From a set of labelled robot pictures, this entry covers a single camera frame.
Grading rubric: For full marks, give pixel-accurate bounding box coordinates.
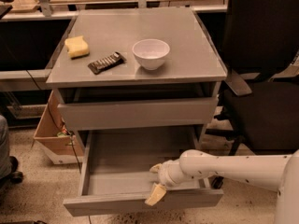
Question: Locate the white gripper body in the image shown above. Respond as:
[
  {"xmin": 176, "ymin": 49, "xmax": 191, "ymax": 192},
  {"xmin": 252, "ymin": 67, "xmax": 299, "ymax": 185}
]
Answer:
[{"xmin": 158, "ymin": 160, "xmax": 184, "ymax": 187}]

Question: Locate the grey drawer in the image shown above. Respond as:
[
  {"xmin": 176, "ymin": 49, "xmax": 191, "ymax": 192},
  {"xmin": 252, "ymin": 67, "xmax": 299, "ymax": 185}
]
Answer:
[
  {"xmin": 58, "ymin": 98, "xmax": 218, "ymax": 131},
  {"xmin": 64, "ymin": 126, "xmax": 223, "ymax": 217}
]

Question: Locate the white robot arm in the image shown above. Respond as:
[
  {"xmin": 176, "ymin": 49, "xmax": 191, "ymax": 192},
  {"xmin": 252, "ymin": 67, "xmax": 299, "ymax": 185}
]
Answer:
[{"xmin": 145, "ymin": 149, "xmax": 299, "ymax": 224}]

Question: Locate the grey drawer cabinet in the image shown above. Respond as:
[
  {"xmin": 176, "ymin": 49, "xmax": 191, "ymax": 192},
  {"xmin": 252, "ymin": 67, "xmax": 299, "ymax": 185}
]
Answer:
[{"xmin": 47, "ymin": 7, "xmax": 227, "ymax": 146}]

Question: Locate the cardboard box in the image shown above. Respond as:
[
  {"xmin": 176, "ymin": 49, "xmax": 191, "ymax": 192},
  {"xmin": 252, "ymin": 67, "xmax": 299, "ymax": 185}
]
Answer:
[{"xmin": 34, "ymin": 92, "xmax": 84, "ymax": 164}]

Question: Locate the white bowl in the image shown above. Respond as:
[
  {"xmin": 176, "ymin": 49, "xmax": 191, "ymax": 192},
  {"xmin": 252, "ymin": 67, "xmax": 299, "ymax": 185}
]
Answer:
[{"xmin": 132, "ymin": 39, "xmax": 170, "ymax": 70}]

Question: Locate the dark snack bar wrapper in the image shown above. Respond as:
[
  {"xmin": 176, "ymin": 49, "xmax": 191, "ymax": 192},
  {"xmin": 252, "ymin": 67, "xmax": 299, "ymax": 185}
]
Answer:
[{"xmin": 88, "ymin": 52, "xmax": 126, "ymax": 75}]

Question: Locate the yellow sponge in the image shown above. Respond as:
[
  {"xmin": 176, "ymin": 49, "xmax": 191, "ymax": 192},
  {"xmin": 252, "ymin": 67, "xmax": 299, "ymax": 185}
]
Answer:
[{"xmin": 64, "ymin": 35, "xmax": 90, "ymax": 59}]

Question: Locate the person leg and shoe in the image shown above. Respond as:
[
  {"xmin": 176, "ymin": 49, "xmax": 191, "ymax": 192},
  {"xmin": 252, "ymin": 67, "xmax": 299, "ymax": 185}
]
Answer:
[{"xmin": 0, "ymin": 115, "xmax": 23, "ymax": 189}]

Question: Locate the black office chair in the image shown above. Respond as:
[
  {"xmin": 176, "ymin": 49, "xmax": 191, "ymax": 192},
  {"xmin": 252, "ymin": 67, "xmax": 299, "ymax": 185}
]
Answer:
[{"xmin": 205, "ymin": 0, "xmax": 299, "ymax": 190}]

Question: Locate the black cable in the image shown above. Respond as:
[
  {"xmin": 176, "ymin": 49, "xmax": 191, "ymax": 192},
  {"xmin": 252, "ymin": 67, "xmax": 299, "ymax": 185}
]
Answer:
[{"xmin": 25, "ymin": 69, "xmax": 82, "ymax": 173}]

